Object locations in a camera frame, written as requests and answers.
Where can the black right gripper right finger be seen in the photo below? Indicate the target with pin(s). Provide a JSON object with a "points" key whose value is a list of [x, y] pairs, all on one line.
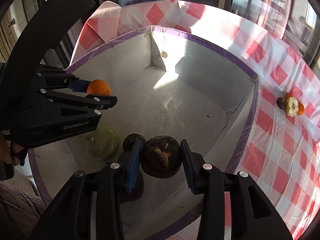
{"points": [[253, 216]]}

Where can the operator left hand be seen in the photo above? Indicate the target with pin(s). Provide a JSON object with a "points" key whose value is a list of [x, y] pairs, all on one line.
{"points": [[5, 153]]}

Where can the dark purple round fruit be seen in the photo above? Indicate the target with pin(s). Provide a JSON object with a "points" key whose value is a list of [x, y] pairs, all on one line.
{"points": [[160, 157]]}

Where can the small orange tangerine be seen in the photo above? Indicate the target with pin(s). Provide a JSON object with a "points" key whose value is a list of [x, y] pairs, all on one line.
{"points": [[300, 109], [99, 87]]}

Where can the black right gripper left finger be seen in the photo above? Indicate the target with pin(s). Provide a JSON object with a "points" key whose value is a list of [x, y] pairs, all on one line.
{"points": [[88, 205]]}

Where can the green apple half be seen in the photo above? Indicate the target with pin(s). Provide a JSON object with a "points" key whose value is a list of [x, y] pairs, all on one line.
{"points": [[103, 144]]}

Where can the purple cardboard box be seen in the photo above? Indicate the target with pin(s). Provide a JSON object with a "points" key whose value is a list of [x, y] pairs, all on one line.
{"points": [[167, 83]]}

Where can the small dark wrinkled fruit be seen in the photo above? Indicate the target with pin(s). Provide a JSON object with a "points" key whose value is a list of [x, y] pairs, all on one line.
{"points": [[281, 103], [130, 140]]}

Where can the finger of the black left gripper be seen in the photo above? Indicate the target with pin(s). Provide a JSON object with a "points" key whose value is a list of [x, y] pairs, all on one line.
{"points": [[74, 103], [51, 78]]}

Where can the apple half facing up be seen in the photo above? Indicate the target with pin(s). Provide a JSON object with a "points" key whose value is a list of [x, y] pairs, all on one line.
{"points": [[291, 106]]}

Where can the red white checkered tablecloth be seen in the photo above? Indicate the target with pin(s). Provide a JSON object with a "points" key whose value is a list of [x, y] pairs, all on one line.
{"points": [[282, 152]]}

